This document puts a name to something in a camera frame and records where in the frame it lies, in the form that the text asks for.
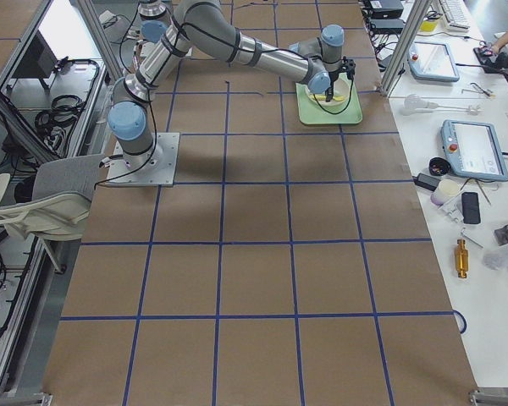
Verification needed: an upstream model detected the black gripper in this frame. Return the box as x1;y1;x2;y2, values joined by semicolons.
324;57;356;102

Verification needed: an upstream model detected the white round plate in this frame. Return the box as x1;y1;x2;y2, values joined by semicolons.
305;79;350;107

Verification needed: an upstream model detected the yellow plastic fork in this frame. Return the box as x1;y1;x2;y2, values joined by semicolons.
310;94;346;103

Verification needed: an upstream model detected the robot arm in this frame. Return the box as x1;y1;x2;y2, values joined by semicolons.
108;1;356;183
137;0;173;22

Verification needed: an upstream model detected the light green tray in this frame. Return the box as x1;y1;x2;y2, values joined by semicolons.
295;84;362;125

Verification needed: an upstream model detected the white light bulb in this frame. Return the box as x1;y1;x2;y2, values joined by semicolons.
401;94;440;115

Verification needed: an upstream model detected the far teach pendant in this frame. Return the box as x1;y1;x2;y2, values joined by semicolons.
407;41;460;83

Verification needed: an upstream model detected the teach pendant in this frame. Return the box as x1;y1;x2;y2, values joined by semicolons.
440;119;508;182
407;41;460;83

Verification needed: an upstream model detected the yellow container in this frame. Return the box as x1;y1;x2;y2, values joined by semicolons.
419;16;439;33

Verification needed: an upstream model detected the white keyboard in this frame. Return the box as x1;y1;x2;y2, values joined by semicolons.
433;0;470;32

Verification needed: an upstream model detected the black round container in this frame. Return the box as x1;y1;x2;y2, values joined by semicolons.
428;156;450;176

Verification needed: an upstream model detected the black power brick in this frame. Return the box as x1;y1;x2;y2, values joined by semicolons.
413;173;440;192

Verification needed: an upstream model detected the near teach pendant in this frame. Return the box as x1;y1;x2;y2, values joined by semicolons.
440;119;508;182

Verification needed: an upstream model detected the white purple cup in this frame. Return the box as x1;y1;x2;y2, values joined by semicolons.
430;179;461;206

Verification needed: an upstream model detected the black smartphone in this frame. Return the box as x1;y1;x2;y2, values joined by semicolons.
461;192;481;225

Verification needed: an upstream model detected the metal hex key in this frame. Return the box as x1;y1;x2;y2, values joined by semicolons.
461;228;485;249

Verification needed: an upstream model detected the gold metal fitting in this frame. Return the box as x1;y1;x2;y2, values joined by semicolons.
454;239;469;279

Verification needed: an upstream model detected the black monitor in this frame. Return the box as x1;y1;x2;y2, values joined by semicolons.
12;30;58;90

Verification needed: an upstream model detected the grey office chair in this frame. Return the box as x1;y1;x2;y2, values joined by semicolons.
0;154;104;274

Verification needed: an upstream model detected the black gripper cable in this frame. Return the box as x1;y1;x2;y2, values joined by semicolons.
311;71;359;115

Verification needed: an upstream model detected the diagonal aluminium frame post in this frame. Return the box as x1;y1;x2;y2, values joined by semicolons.
379;0;431;97

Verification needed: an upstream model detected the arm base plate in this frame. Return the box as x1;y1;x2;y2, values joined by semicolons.
107;132;180;187

